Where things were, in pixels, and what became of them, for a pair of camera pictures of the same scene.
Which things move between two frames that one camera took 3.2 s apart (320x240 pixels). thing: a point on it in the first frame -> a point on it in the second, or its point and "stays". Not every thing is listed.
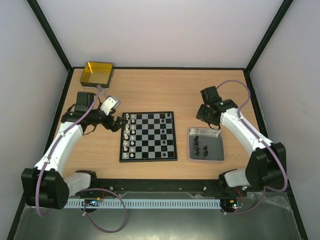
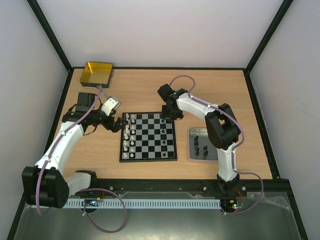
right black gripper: x=204 y=115 -> x=171 y=114
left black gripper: x=115 y=127 stays
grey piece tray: x=205 y=144 stays
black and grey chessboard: x=148 y=136 stays
